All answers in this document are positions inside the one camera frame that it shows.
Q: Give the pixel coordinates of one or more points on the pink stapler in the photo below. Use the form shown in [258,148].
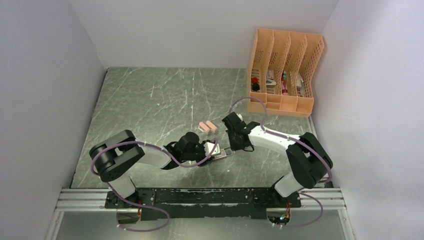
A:
[204,128]
[212,127]

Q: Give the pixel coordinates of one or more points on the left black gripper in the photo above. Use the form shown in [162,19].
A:
[202,146]

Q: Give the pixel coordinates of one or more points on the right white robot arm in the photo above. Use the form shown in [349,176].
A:
[308,160]

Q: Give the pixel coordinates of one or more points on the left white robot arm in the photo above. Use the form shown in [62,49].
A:
[112,158]

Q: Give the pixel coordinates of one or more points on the red white staple box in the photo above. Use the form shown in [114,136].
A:
[223,154]

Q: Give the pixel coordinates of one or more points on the red black item in organizer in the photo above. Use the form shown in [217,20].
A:
[255,84]

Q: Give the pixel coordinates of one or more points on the orange file organizer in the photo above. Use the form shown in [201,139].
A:
[280,71]

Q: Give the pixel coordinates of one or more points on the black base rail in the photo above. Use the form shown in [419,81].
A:
[183,203]

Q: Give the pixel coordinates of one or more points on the pink items in organizer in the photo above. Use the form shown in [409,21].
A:
[271,84]

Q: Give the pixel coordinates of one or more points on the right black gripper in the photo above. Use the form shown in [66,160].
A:
[234,147]

